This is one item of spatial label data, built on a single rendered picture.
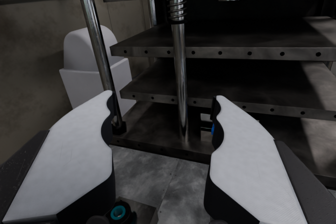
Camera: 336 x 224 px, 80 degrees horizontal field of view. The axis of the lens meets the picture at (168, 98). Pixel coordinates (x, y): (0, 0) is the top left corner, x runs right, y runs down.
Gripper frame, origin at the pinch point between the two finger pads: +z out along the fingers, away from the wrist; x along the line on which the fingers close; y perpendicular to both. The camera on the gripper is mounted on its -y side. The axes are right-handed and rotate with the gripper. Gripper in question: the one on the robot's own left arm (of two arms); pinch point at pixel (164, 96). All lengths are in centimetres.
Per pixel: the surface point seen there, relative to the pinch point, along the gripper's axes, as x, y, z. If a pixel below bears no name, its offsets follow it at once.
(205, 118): 21, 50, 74
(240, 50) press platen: 30, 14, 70
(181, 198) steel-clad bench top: 8, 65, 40
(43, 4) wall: -139, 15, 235
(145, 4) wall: -44, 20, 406
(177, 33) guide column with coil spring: 4, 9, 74
